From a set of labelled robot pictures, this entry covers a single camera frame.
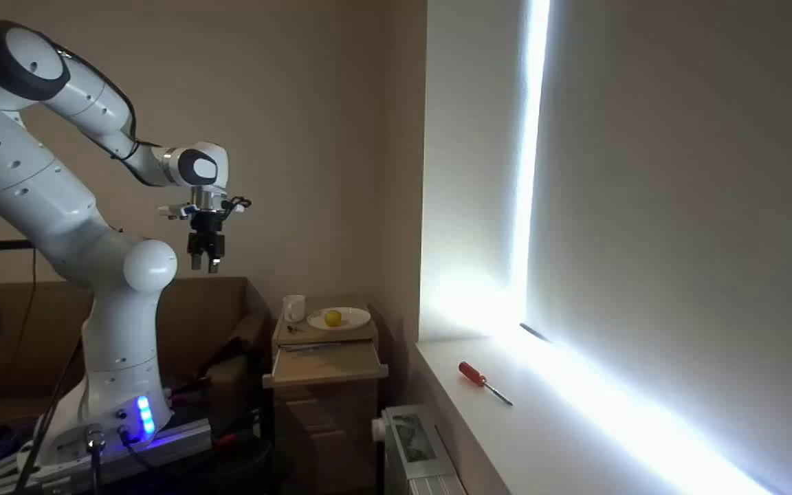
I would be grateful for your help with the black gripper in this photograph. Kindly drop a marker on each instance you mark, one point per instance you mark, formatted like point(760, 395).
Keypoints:
point(207, 234)

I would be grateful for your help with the white mug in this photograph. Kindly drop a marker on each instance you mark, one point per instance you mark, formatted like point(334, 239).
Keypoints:
point(291, 309)

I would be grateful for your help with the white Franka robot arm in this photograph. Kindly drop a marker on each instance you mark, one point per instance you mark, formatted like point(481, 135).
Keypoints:
point(55, 195)

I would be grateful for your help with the wooden pull-out nightstand shelf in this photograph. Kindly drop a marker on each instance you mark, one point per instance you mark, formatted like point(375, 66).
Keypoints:
point(327, 366)

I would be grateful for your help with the light wooden nightstand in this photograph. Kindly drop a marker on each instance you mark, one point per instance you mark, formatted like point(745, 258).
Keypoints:
point(327, 426)

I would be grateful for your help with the brown leather armchair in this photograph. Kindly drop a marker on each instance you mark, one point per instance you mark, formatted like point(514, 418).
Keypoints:
point(204, 318)

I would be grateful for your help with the yellow lemon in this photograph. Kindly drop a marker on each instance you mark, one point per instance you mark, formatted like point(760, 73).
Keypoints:
point(331, 318)

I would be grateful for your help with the white plate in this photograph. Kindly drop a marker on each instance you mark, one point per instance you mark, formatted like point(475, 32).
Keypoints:
point(354, 318)

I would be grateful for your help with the black robot table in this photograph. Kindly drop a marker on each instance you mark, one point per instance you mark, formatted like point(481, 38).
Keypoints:
point(231, 470)

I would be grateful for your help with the narrow white window blind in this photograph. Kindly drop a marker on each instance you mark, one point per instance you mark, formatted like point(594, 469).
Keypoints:
point(473, 166)

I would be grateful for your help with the white windowsill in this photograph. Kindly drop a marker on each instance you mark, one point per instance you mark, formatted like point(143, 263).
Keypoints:
point(543, 430)

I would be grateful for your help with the wide white window blind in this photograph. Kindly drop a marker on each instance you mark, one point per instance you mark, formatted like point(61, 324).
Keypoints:
point(688, 210)

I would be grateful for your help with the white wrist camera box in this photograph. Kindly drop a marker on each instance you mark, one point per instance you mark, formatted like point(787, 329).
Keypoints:
point(231, 203)

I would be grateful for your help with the aluminium mounting rail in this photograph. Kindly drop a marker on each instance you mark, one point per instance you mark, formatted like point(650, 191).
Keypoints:
point(171, 441)

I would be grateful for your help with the white wall radiator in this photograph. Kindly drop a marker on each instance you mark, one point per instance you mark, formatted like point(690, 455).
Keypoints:
point(413, 455)

